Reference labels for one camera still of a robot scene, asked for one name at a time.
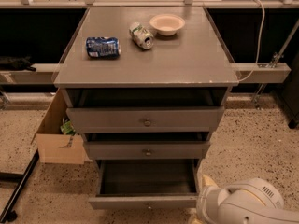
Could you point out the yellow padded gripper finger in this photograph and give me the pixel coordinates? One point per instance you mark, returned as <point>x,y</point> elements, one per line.
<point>208,181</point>

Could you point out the grey bottom drawer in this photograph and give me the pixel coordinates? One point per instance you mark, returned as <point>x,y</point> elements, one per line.
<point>146,184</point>

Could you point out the grey drawer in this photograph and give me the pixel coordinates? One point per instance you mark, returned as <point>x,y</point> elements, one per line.
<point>100,150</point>
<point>145,120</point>
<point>146,184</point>

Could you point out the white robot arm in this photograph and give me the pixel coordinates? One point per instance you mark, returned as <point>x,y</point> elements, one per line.
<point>252,201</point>

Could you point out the grey middle drawer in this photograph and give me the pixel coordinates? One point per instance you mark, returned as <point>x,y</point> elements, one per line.
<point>100,150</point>

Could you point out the grey top drawer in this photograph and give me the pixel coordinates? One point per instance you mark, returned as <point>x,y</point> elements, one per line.
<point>145,120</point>

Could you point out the grey drawer cabinet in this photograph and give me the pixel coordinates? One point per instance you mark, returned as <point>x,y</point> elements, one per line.
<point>188,69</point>

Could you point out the diagonal metal strut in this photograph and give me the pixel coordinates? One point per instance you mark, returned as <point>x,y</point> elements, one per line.
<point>273,64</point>

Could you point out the green packet in box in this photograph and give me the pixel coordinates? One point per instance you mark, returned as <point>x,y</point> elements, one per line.
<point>67,127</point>

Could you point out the cardboard box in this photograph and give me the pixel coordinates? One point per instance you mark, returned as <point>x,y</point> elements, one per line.
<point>54,146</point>

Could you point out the green white soda can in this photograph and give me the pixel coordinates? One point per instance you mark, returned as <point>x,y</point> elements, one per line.
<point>141,35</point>

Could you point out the white paper bowl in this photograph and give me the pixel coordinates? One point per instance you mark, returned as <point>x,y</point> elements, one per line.
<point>167,24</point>

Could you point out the blue crushed soda can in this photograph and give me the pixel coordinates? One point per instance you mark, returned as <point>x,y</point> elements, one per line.
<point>103,47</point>

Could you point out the black object on ledge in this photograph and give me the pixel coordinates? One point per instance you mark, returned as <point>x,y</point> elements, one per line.
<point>16,63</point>

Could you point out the metal frame rail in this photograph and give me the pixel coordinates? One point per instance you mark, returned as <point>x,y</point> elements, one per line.
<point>247,72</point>

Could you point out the black floor rail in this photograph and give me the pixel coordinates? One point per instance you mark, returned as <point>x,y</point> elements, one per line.
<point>9,214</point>

